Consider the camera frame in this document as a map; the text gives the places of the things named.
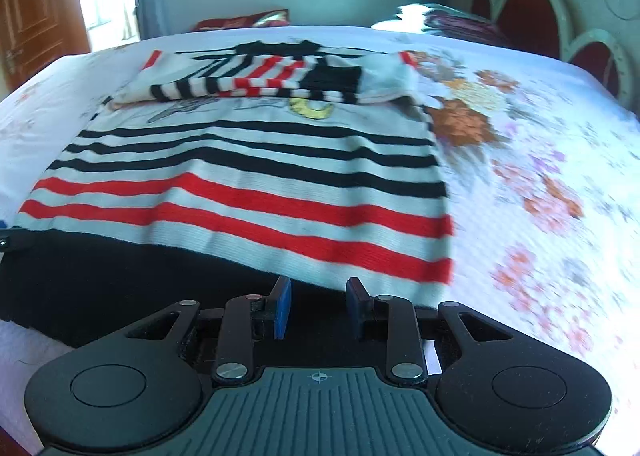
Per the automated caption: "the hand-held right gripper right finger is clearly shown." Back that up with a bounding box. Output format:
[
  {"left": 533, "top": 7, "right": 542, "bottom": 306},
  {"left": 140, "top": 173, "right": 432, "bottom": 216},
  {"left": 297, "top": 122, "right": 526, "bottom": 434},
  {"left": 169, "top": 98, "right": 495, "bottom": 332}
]
[{"left": 346, "top": 277, "right": 518, "bottom": 385}]

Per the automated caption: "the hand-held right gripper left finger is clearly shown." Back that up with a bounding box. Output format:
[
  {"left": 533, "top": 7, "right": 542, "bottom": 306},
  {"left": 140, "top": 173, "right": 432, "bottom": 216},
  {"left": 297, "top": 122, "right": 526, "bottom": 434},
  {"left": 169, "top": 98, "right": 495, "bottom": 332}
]
[{"left": 122, "top": 276, "right": 293, "bottom": 385}]

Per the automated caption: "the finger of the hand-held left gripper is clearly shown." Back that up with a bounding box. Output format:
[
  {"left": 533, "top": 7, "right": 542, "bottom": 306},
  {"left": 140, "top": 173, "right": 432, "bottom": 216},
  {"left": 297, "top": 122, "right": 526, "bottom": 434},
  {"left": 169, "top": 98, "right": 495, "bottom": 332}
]
[{"left": 0, "top": 228, "right": 26, "bottom": 255}]

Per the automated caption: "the red black white striped sweater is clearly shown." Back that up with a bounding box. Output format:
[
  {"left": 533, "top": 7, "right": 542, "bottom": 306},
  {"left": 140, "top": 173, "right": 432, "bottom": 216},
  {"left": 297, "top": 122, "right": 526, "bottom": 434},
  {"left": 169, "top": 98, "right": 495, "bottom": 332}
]
[{"left": 0, "top": 39, "right": 456, "bottom": 372}]

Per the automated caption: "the bed with floral sheet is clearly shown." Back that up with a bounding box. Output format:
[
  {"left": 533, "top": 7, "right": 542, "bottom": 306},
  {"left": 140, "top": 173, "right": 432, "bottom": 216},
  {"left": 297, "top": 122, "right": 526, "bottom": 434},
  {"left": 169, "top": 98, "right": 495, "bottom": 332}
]
[{"left": 0, "top": 25, "right": 640, "bottom": 456}]

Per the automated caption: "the brown wooden door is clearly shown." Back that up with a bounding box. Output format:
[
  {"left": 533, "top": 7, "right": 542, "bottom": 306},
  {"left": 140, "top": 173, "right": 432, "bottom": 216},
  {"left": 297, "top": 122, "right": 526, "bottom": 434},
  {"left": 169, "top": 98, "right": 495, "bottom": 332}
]
[{"left": 0, "top": 0, "right": 91, "bottom": 92}]

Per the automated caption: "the maroon folded quilt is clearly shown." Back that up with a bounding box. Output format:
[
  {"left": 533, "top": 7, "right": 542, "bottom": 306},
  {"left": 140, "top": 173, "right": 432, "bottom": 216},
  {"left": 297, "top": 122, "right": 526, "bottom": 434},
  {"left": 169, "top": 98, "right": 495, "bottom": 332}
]
[{"left": 425, "top": 10, "right": 511, "bottom": 47}]

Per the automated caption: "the red and white scalloped headboard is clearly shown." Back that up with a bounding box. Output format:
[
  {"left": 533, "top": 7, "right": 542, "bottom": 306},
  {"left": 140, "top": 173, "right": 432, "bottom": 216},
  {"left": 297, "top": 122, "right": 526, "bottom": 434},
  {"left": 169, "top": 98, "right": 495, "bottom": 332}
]
[{"left": 470, "top": 0, "right": 633, "bottom": 97}]

